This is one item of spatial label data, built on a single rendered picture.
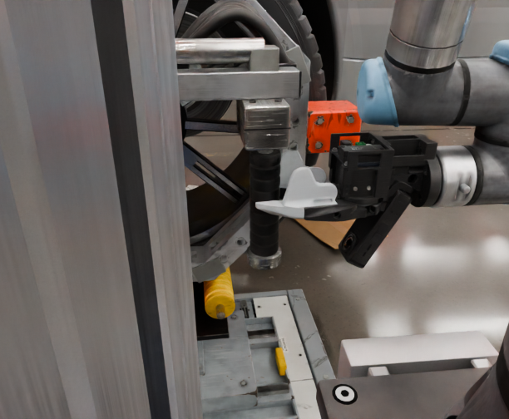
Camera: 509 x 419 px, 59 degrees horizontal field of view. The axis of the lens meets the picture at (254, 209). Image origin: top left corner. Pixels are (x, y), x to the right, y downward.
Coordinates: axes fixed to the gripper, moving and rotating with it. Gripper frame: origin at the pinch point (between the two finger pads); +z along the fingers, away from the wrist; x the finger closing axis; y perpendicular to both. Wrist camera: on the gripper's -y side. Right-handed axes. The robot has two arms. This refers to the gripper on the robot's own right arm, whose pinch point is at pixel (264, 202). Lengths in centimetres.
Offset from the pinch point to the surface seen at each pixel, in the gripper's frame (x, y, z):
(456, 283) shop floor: -89, -83, -92
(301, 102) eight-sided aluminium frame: -20.5, 7.0, -8.9
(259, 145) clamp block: 1.5, 7.7, 0.9
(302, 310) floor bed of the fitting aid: -70, -75, -25
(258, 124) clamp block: 1.5, 10.0, 1.0
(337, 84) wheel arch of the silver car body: -62, 1, -28
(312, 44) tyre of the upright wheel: -29.0, 14.5, -12.3
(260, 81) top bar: -1.5, 13.9, 0.3
